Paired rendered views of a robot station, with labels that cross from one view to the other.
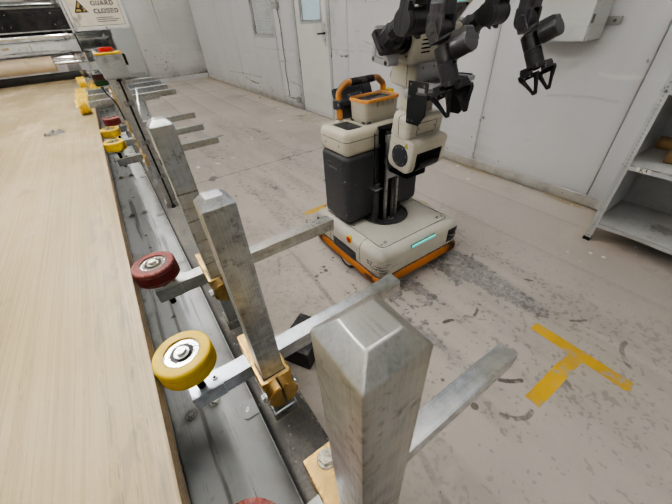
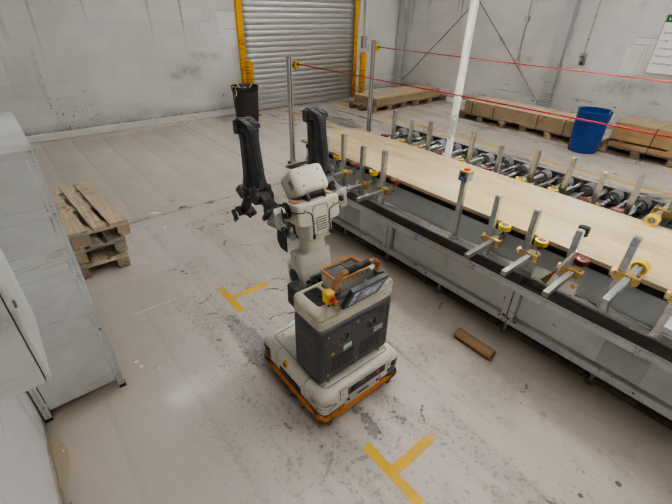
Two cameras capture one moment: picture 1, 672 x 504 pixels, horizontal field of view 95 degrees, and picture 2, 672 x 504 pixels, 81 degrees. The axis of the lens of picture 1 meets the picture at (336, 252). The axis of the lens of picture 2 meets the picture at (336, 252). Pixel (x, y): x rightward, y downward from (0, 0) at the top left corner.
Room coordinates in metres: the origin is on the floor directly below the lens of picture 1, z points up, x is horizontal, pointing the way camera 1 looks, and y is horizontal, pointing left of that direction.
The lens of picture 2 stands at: (3.46, -0.56, 2.12)
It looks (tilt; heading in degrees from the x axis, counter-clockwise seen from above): 32 degrees down; 172
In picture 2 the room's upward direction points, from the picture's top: 1 degrees clockwise
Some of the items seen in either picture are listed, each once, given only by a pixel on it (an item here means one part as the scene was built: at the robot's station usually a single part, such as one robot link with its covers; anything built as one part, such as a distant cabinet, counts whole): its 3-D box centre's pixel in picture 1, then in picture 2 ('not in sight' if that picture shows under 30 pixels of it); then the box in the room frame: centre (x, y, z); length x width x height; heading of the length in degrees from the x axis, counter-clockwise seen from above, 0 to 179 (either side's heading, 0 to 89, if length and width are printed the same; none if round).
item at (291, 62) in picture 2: not in sight; (294, 112); (-0.63, -0.41, 1.20); 0.15 x 0.12 x 1.00; 32
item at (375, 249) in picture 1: (383, 228); (329, 355); (1.64, -0.32, 0.16); 0.67 x 0.64 x 0.25; 32
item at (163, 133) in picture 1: (207, 246); (382, 178); (0.50, 0.25, 0.92); 0.04 x 0.04 x 0.48; 32
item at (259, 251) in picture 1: (254, 254); (377, 193); (0.58, 0.19, 0.83); 0.43 x 0.03 x 0.04; 122
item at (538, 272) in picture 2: not in sight; (553, 281); (1.76, 1.01, 0.75); 0.26 x 0.01 x 0.10; 32
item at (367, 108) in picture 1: (374, 106); (344, 275); (1.74, -0.26, 0.87); 0.23 x 0.15 x 0.11; 122
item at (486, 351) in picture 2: not in sight; (474, 343); (1.54, 0.77, 0.04); 0.30 x 0.08 x 0.08; 32
